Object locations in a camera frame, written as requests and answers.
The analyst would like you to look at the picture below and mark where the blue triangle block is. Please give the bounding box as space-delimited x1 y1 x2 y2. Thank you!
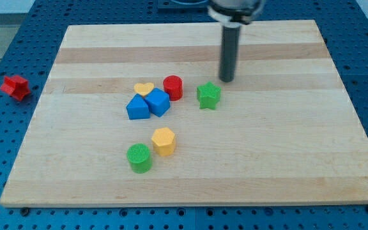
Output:
126 94 150 119

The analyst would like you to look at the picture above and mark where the red cylinder block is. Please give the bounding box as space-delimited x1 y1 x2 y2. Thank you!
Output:
163 75 183 101

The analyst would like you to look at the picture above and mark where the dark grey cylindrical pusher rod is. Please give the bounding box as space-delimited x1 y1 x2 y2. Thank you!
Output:
219 26 240 82

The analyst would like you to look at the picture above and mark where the green star block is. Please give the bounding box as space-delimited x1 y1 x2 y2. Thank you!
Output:
197 82 221 110

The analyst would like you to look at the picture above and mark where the yellow heart block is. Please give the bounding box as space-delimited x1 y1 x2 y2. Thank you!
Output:
134 82 155 96

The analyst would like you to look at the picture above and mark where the light wooden board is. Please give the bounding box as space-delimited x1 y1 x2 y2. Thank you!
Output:
0 20 368 208

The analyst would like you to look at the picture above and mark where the green cylinder block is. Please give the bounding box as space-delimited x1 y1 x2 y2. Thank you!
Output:
126 143 152 174

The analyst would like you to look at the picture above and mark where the blue cube block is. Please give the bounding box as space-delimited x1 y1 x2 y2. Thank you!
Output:
144 88 170 117

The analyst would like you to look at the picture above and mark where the red star block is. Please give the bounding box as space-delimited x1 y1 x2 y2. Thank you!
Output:
0 75 31 102

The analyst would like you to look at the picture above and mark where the yellow hexagon block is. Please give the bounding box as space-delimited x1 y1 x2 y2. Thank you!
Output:
151 127 176 157

